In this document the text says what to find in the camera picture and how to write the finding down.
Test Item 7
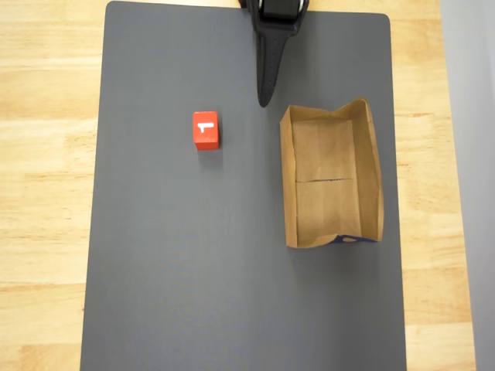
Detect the red cube with white mark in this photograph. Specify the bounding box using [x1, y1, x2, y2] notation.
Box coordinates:
[192, 111, 220, 151]

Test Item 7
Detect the brown paper box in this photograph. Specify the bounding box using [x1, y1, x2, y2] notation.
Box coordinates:
[279, 98, 385, 249]

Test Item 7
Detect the dark grey rubber mat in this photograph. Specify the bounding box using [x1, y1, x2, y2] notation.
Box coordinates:
[80, 0, 408, 371]

